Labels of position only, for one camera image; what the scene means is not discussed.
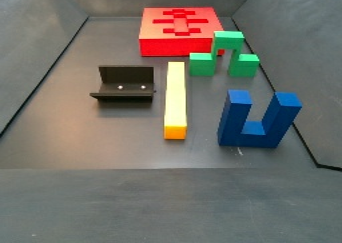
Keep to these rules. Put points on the red slotted board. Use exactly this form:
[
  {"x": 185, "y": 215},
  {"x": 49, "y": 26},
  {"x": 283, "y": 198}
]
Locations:
[{"x": 177, "y": 31}]

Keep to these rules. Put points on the green arch block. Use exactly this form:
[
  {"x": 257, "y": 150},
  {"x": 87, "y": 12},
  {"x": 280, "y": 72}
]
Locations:
[{"x": 244, "y": 64}]

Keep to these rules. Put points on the yellow long bar block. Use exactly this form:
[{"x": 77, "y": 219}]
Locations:
[{"x": 176, "y": 111}]

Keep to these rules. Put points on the blue U-shaped block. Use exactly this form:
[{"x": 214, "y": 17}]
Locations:
[{"x": 264, "y": 134}]

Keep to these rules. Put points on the black angled fixture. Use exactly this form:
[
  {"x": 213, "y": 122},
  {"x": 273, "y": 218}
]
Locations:
[{"x": 126, "y": 82}]

